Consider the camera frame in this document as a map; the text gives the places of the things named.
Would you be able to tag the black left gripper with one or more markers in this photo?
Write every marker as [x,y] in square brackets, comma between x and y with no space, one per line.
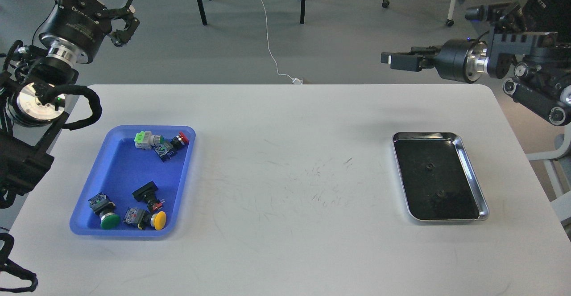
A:
[73,28]

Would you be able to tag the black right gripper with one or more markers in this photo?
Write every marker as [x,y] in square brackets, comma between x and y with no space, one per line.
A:
[459,60]

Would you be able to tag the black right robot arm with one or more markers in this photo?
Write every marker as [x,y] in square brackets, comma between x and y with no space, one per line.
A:
[534,66]

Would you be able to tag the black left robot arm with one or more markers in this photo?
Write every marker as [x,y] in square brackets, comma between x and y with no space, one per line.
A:
[39,91]

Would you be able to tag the silver metal tray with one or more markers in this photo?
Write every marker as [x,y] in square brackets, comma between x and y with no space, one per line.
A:
[453,173]

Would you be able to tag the blue plastic tray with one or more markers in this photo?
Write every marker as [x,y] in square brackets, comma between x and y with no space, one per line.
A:
[120,168]

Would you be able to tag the black equipment case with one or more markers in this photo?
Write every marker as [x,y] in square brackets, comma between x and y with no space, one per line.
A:
[548,16]

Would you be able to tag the green white push button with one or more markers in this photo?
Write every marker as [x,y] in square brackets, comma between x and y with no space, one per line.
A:
[146,140]

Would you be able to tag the green mushroom push button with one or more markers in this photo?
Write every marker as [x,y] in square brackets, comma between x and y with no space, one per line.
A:
[104,208]

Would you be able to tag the yellow mushroom push button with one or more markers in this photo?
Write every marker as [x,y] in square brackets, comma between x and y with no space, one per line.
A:
[141,219]

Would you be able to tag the red push button switch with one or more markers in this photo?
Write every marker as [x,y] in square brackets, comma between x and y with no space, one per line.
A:
[165,148]

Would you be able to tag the black push button switch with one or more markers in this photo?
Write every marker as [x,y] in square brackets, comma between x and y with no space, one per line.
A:
[147,194]

